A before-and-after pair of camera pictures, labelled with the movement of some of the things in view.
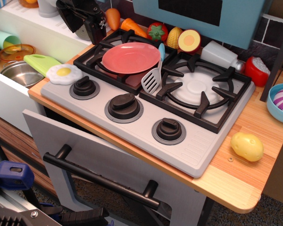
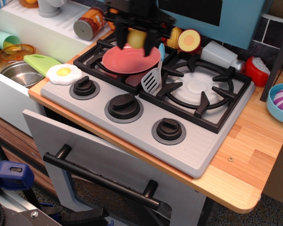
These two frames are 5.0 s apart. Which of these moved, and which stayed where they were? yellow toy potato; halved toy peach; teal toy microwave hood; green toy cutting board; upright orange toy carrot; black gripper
Moved: yellow toy potato; black gripper
Stayed: halved toy peach; green toy cutting board; teal toy microwave hood; upright orange toy carrot
